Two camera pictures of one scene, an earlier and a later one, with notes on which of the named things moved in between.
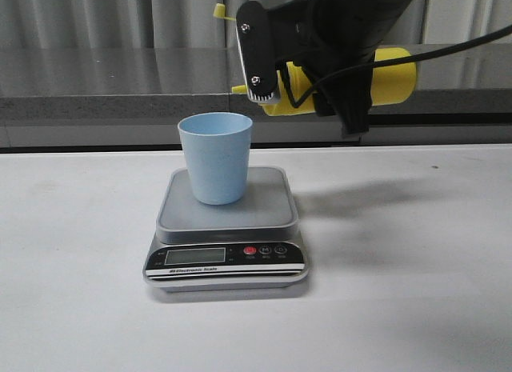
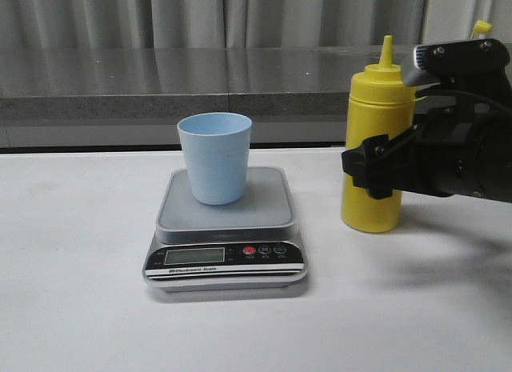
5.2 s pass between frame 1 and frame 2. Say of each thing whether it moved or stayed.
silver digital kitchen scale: stayed
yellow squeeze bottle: moved
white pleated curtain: stayed
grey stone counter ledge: stayed
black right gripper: moved
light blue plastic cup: stayed
